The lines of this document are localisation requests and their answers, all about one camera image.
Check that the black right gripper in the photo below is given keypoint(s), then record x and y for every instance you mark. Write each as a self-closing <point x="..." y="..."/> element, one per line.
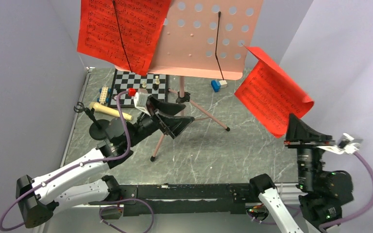
<point x="297" y="130"/>

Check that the white blue toy brick car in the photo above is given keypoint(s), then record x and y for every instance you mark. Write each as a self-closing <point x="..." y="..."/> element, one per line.
<point x="105" y="95"/>

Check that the pink music stand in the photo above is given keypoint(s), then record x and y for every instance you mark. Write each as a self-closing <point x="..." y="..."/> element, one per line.
<point x="205" y="39"/>

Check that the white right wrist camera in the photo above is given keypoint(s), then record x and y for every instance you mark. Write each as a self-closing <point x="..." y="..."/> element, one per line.
<point x="348" y="144"/>

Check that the white chess piece tall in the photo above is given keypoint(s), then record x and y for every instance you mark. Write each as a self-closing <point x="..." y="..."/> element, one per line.
<point x="157" y="79"/>

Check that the black white chessboard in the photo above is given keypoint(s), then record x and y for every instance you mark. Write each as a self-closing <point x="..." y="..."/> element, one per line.
<point x="125" y="80"/>

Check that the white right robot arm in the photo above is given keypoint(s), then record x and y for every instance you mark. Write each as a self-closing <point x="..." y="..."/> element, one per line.
<point x="325" y="192"/>

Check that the blue toy block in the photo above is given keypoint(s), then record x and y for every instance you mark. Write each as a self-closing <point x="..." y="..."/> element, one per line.
<point x="217" y="85"/>

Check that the black microphone stand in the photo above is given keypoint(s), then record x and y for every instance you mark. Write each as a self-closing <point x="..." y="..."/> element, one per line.
<point x="98" y="126"/>

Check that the gold microphone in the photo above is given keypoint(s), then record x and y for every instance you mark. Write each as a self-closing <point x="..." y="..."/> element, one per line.
<point x="97" y="107"/>

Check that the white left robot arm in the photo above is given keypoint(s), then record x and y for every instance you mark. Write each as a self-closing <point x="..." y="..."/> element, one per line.
<point x="42" y="197"/>

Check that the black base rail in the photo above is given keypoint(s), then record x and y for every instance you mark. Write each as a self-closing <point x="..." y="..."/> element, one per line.
<point x="233" y="198"/>

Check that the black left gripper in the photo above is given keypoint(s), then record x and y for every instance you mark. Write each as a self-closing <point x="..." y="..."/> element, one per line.
<point x="164" y="116"/>

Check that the red sheet music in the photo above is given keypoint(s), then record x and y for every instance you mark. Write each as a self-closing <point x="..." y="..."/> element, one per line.
<point x="124" y="33"/>
<point x="270" y="94"/>

